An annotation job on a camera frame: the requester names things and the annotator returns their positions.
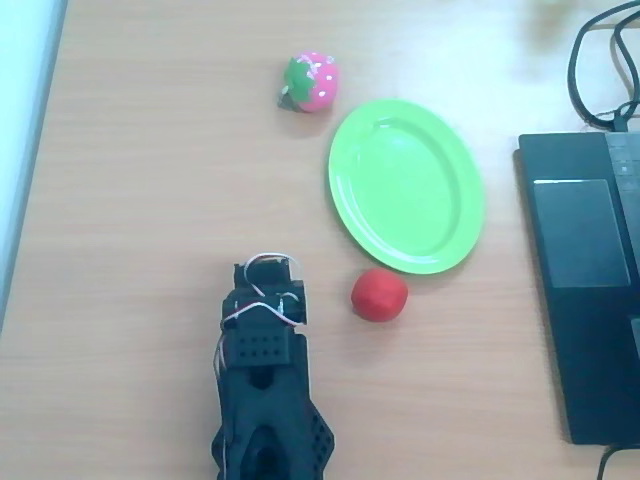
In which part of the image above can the white red servo wire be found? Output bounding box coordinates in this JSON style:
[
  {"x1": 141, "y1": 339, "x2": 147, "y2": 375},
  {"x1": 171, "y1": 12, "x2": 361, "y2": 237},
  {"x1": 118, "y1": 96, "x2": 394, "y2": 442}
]
[{"x1": 212, "y1": 252, "x2": 304, "y2": 384}]

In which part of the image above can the black cable stub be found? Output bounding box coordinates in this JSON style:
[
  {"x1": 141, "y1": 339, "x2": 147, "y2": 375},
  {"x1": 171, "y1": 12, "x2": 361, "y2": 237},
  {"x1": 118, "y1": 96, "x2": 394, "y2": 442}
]
[{"x1": 596, "y1": 443, "x2": 621, "y2": 480}]

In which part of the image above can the black laptop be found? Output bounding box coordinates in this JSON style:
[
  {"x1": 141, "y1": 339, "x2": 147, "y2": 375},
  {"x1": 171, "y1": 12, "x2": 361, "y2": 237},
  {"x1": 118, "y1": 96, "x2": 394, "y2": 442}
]
[{"x1": 513, "y1": 130, "x2": 640, "y2": 446}]

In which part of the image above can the black looped cable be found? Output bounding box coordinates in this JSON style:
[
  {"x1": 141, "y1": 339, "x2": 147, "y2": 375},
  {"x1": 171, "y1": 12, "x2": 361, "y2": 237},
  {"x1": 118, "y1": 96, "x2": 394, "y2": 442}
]
[{"x1": 566, "y1": 0, "x2": 640, "y2": 132}]

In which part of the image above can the black thin cable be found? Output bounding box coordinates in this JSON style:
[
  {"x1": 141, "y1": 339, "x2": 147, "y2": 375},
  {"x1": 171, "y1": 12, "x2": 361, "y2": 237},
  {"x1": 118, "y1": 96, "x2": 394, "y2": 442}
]
[{"x1": 611, "y1": 9, "x2": 640, "y2": 109}]

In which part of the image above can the red toy strawberry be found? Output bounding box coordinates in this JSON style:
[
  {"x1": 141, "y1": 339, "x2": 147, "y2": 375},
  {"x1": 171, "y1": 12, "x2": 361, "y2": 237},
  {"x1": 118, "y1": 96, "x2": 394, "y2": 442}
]
[{"x1": 350, "y1": 267, "x2": 410, "y2": 321}]

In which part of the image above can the pink toy strawberry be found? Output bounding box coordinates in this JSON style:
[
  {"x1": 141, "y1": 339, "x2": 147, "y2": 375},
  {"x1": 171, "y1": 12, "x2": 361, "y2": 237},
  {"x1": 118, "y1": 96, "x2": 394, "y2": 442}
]
[{"x1": 274, "y1": 50, "x2": 342, "y2": 114}]

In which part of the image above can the green oval plate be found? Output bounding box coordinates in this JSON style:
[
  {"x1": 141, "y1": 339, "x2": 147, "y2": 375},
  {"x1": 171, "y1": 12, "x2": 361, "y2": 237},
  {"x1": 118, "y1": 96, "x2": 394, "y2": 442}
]
[{"x1": 327, "y1": 98, "x2": 486, "y2": 276}]

